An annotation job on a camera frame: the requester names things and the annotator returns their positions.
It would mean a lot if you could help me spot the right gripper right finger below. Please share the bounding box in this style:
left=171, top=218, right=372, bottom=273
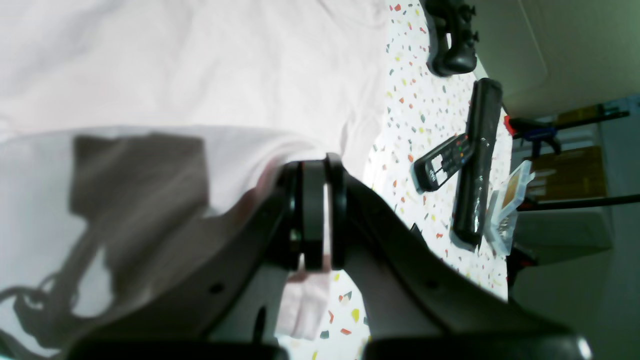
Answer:
left=325, top=153, right=594, bottom=360

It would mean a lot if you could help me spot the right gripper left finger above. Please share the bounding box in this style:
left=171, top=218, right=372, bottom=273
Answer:
left=67, top=161, right=326, bottom=360

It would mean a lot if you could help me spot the pink T-shirt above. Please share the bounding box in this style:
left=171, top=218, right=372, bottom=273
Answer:
left=1, top=0, right=389, bottom=360

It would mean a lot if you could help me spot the long black wrapped bar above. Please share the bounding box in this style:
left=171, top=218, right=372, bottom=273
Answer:
left=452, top=77, right=503, bottom=252

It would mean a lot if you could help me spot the clear plastic case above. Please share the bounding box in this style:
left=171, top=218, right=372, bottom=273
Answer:
left=483, top=160, right=535, bottom=258

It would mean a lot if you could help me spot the black remote control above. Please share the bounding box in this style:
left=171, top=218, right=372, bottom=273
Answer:
left=410, top=133, right=473, bottom=194

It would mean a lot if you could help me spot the red clamp bottom left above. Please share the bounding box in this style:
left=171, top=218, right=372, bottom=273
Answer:
left=503, top=115, right=518, bottom=137

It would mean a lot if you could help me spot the black game controller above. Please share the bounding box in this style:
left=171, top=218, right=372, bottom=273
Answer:
left=420, top=0, right=480, bottom=78

